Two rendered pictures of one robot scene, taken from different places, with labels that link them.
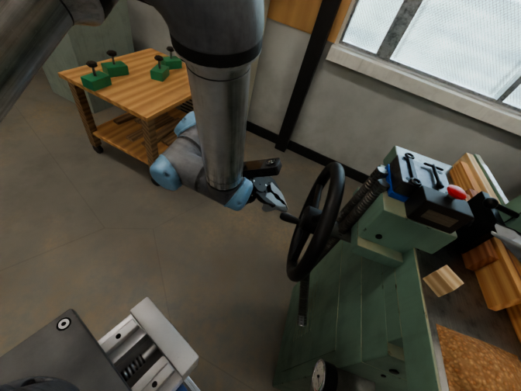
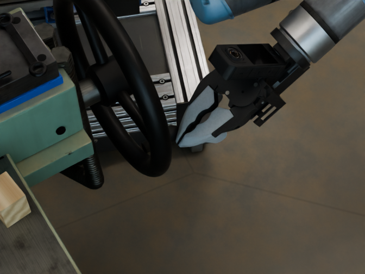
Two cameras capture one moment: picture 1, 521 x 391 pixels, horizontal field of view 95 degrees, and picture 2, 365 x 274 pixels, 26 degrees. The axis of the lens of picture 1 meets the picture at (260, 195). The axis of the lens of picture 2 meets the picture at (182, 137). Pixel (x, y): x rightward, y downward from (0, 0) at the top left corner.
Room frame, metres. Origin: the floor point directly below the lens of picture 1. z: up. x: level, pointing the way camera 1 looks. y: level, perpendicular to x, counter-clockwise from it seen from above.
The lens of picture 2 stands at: (0.94, -0.43, 1.67)
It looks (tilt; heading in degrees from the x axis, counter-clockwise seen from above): 58 degrees down; 144
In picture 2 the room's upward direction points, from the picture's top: straight up
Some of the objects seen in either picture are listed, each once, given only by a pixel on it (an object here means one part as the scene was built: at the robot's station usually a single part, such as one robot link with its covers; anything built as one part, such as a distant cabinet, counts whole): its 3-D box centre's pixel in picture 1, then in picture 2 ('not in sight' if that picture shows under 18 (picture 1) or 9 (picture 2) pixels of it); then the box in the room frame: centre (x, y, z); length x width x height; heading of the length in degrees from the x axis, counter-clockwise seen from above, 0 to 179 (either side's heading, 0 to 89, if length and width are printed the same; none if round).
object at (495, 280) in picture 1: (484, 247); not in sight; (0.34, -0.43, 0.93); 0.22 x 0.01 x 0.06; 176
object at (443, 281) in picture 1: (442, 281); not in sight; (0.24, -0.33, 0.92); 0.03 x 0.03 x 0.03; 39
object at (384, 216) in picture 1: (400, 210); (1, 92); (0.38, -0.28, 0.91); 0.15 x 0.14 x 0.09; 176
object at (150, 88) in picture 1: (153, 108); not in sight; (1.28, 0.84, 0.32); 0.66 x 0.57 x 0.64; 167
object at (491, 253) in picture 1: (467, 228); not in sight; (0.38, -0.42, 0.92); 0.17 x 0.02 x 0.05; 176
